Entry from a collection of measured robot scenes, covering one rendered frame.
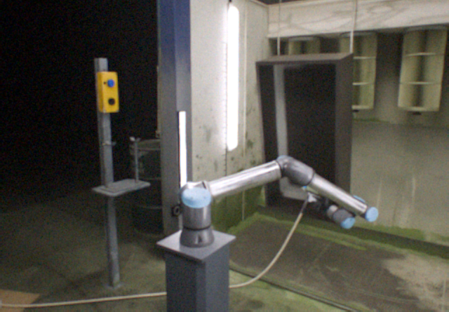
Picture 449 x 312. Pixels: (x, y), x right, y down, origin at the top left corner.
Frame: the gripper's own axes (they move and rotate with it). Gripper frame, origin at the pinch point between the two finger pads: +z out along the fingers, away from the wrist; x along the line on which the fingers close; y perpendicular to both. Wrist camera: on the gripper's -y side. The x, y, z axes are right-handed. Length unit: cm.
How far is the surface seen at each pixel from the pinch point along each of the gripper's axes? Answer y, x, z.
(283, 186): 15, 35, 50
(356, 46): -130, 57, 71
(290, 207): 23.0, 20.3, 22.7
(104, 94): 1, -136, 83
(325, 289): 54, 19, -38
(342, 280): 47, 37, -37
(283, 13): -133, 19, 145
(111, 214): 77, -102, 66
